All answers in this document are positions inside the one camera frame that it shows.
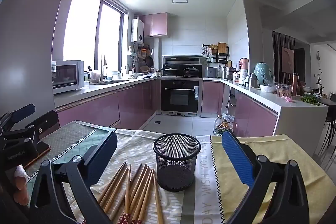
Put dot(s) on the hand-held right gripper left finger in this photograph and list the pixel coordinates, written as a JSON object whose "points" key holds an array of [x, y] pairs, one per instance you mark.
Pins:
{"points": [[105, 150]]}

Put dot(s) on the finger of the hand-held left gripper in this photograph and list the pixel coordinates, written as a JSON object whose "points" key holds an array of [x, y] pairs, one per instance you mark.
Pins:
{"points": [[25, 111], [46, 120]]}

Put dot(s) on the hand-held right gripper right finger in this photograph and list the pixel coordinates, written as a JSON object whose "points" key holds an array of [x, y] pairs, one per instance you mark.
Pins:
{"points": [[236, 155]]}

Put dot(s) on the bunch of wooden chopsticks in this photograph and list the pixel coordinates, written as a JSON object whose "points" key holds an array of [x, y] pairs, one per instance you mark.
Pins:
{"points": [[139, 187]]}

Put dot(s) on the black mesh holder cup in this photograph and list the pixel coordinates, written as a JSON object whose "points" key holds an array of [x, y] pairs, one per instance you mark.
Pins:
{"points": [[176, 169]]}

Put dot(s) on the person's left hand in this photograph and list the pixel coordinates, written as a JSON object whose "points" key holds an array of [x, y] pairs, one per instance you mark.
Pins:
{"points": [[21, 190]]}

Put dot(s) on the bag of green vegetables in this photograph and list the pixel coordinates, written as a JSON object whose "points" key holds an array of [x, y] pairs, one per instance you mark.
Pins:
{"points": [[223, 127]]}

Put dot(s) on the beige patterned tablecloth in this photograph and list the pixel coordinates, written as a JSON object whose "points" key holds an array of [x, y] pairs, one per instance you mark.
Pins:
{"points": [[136, 145]]}

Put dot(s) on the clear oil bottle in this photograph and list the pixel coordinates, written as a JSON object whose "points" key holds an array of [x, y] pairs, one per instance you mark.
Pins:
{"points": [[219, 120]]}

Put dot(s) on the yellow checked cloth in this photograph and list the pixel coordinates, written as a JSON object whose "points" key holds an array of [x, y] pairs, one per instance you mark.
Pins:
{"points": [[275, 145]]}

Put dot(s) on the pink base cabinet run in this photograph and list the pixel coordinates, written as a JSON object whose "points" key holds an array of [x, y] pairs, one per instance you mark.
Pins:
{"points": [[249, 113], [131, 100]]}

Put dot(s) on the white microwave oven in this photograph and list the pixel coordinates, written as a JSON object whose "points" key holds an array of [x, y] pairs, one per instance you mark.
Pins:
{"points": [[67, 77]]}

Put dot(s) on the grey refrigerator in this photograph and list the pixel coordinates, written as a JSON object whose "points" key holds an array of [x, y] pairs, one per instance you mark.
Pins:
{"points": [[31, 43]]}

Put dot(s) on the steel kitchen sink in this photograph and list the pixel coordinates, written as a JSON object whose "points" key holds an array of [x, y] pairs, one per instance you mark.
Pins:
{"points": [[113, 81]]}

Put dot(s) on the white kitchen countertop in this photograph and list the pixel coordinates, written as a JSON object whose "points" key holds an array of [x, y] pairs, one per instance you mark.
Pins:
{"points": [[288, 103]]}

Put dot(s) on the white plastic bag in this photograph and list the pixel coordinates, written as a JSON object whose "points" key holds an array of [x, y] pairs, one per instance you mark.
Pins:
{"points": [[268, 88]]}

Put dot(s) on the steel kitchen faucet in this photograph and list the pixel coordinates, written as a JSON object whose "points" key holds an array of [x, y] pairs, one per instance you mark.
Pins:
{"points": [[101, 69]]}

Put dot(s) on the steel thermos flask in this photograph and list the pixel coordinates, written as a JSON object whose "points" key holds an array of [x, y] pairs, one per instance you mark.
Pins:
{"points": [[254, 81]]}

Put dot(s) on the clear cookie container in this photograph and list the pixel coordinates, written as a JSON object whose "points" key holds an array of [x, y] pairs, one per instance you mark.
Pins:
{"points": [[283, 91]]}

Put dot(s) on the black built-in oven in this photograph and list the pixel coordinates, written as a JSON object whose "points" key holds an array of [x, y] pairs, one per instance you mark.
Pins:
{"points": [[181, 98]]}

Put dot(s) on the steel stock pot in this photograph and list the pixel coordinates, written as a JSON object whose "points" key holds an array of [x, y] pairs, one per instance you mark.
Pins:
{"points": [[229, 73]]}

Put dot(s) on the teal appliance under plastic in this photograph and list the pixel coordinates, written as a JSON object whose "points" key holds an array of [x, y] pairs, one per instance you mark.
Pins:
{"points": [[263, 73]]}

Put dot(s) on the pink electric kettle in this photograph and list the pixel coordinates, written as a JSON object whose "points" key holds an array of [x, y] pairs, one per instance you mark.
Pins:
{"points": [[244, 64]]}

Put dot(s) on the copper tumbler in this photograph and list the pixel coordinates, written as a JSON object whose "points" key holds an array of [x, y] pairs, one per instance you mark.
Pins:
{"points": [[295, 85]]}

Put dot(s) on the pot with glass lid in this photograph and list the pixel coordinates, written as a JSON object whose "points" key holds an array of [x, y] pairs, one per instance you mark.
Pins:
{"points": [[190, 71]]}

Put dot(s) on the dark dining chair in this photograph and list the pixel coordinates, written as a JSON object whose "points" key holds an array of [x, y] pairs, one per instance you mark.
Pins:
{"points": [[329, 129]]}

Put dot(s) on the kitchen window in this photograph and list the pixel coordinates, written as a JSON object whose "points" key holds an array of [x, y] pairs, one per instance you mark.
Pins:
{"points": [[81, 29]]}

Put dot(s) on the hanging black wok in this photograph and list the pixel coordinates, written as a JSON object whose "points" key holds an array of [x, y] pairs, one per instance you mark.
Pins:
{"points": [[149, 61]]}

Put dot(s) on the pan with glass lid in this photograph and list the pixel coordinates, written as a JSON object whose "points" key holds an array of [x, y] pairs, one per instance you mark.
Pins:
{"points": [[170, 71]]}

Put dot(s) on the dark dining table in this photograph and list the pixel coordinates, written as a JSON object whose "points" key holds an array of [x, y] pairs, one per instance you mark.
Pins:
{"points": [[328, 102]]}

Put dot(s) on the wooden cutting board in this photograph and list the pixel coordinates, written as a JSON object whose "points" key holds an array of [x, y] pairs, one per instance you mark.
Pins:
{"points": [[221, 48]]}

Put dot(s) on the white water heater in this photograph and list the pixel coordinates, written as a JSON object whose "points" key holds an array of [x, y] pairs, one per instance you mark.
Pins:
{"points": [[137, 29]]}

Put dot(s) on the black wall rack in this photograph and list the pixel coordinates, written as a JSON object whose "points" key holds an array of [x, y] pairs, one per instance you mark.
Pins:
{"points": [[221, 56]]}

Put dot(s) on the framed wall picture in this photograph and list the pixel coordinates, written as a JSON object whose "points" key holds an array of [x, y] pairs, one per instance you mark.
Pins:
{"points": [[287, 60]]}

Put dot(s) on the pink wall cabinet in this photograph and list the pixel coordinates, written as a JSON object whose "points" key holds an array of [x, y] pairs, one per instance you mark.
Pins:
{"points": [[155, 24]]}

